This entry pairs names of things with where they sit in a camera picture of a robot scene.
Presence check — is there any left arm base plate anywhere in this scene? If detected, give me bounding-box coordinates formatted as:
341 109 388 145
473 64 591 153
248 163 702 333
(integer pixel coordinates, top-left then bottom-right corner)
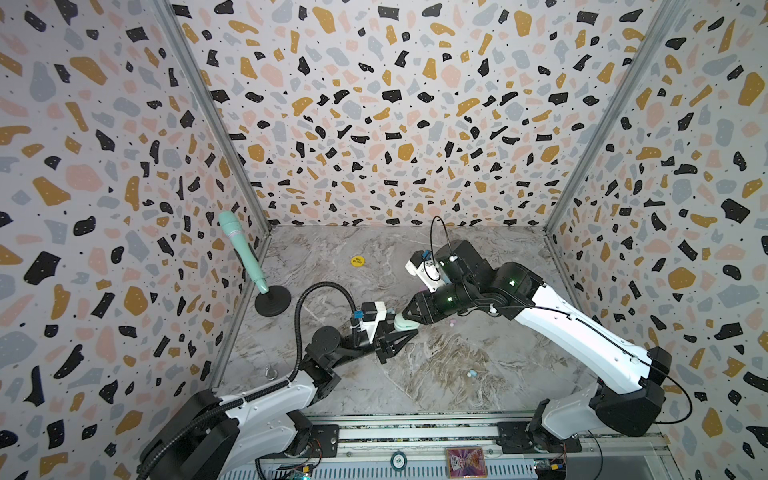
263 424 340 460

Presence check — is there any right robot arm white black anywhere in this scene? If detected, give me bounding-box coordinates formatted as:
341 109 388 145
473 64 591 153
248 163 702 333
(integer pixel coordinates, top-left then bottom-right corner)
395 240 671 446

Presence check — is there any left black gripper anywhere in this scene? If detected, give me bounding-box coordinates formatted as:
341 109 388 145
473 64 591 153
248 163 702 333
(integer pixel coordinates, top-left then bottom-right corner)
331 314 417 372

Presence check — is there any round white badge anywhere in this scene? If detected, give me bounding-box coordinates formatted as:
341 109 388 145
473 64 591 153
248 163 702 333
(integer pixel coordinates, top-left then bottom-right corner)
390 451 408 472

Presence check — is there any black round microphone stand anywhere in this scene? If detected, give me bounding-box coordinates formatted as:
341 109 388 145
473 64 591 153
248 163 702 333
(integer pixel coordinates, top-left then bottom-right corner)
254 285 292 318

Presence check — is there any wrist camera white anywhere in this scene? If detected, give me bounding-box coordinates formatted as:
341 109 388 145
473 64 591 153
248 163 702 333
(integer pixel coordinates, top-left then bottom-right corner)
405 250 447 291
351 301 387 346

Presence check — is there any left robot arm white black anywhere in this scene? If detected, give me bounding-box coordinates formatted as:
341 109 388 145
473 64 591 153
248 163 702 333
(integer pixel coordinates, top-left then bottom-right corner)
137 325 418 479

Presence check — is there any left aluminium corner post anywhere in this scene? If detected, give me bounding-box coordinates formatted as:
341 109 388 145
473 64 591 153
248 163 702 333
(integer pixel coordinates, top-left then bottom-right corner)
149 0 270 236

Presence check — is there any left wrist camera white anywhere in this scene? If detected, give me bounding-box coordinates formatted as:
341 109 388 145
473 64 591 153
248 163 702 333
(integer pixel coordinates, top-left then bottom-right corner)
351 301 387 346

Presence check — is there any mint green microphone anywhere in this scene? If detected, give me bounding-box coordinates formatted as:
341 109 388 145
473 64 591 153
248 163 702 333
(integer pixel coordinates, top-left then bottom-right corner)
218 211 269 294

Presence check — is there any mint green earbud case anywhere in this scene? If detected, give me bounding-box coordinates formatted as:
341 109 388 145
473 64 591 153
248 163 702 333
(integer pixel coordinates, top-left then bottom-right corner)
393 313 420 332

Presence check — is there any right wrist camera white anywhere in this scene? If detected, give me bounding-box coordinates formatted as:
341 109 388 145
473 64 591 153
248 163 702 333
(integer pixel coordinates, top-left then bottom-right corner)
405 250 447 291

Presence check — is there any aluminium corner post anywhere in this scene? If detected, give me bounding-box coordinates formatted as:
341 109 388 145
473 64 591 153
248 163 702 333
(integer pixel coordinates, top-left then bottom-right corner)
544 0 687 237
149 0 270 236

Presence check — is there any black corrugated cable hose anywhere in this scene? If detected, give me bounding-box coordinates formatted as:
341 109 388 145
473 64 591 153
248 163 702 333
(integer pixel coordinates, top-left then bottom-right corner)
134 281 360 480

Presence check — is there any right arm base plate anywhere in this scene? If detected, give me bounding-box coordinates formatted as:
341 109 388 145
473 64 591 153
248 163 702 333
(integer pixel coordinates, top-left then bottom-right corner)
496 421 582 454

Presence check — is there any pink square card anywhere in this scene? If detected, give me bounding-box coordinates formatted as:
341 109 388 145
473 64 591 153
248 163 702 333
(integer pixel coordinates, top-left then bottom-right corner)
445 447 488 479

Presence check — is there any right aluminium corner post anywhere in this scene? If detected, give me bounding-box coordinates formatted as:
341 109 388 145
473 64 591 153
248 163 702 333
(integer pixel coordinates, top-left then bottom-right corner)
544 0 687 237

